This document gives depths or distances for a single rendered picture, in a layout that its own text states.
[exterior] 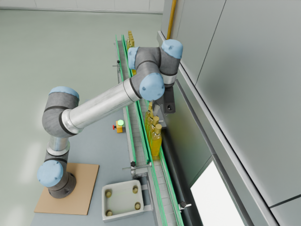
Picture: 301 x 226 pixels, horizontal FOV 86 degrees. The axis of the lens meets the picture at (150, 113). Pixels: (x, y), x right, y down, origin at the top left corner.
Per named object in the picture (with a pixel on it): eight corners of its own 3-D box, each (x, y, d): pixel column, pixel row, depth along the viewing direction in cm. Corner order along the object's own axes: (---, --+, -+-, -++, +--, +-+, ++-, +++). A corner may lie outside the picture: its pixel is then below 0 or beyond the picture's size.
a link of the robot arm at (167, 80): (180, 76, 62) (159, 76, 61) (177, 85, 66) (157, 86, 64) (174, 65, 67) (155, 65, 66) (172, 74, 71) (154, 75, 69)
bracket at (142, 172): (147, 177, 103) (148, 172, 98) (132, 179, 101) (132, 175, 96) (146, 171, 105) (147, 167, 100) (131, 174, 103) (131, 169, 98)
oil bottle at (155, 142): (158, 155, 106) (163, 136, 91) (150, 156, 105) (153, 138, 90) (156, 148, 110) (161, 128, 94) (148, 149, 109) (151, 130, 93)
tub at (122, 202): (144, 214, 94) (144, 210, 88) (104, 223, 90) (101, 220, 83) (139, 184, 105) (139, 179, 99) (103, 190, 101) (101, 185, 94)
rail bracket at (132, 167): (151, 171, 98) (152, 162, 89) (122, 176, 95) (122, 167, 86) (150, 167, 100) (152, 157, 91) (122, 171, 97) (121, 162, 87)
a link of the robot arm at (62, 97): (42, 169, 92) (41, 105, 57) (48, 145, 102) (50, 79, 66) (66, 169, 97) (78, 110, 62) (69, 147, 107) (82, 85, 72)
